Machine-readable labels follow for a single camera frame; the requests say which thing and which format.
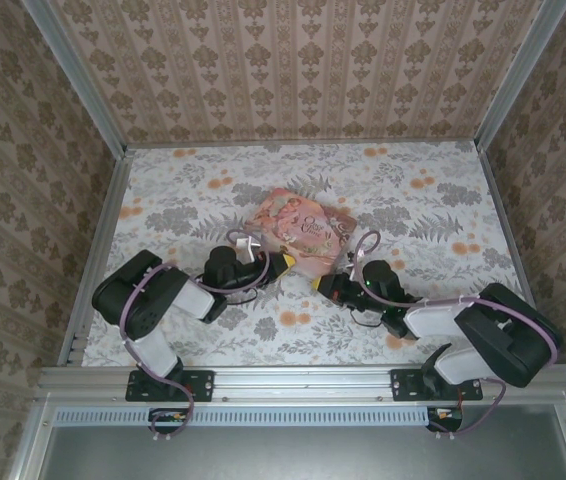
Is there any white slotted cable duct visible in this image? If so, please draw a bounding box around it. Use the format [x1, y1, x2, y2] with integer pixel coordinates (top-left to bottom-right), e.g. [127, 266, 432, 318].
[55, 407, 434, 428]

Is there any floral patterned table covering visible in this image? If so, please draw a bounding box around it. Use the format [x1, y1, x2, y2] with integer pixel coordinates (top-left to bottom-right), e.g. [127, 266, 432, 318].
[70, 142, 534, 371]

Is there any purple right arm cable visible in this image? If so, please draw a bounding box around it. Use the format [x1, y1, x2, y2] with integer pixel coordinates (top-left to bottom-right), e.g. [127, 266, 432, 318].
[354, 229, 562, 444]

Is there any black controller board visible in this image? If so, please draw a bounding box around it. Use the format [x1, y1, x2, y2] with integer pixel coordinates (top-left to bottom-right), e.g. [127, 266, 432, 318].
[426, 406, 465, 434]
[149, 408, 188, 434]

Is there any thin black cable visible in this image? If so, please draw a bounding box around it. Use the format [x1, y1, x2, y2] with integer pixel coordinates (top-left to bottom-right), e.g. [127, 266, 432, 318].
[351, 307, 390, 327]
[221, 288, 260, 307]

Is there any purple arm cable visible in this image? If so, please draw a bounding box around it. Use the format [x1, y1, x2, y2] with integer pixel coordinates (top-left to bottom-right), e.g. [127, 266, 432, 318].
[354, 229, 562, 444]
[120, 228, 270, 444]

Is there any grey metal sheet panel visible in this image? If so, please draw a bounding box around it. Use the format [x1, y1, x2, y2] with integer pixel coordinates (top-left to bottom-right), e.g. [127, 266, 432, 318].
[7, 402, 566, 480]

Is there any pink fairy picture box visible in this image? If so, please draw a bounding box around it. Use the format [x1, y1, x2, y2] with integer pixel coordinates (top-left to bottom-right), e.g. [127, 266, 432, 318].
[241, 186, 358, 277]

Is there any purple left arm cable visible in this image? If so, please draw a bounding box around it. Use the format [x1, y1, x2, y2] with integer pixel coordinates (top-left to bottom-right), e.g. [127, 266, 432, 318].
[120, 228, 270, 444]

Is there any aluminium frame post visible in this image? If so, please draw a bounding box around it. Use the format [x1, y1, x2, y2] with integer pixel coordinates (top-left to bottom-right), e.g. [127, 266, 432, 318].
[476, 0, 560, 151]
[32, 0, 130, 159]

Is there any wide aluminium frame rail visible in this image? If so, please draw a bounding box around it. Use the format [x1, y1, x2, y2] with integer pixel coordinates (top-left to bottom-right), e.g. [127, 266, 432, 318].
[37, 364, 566, 404]

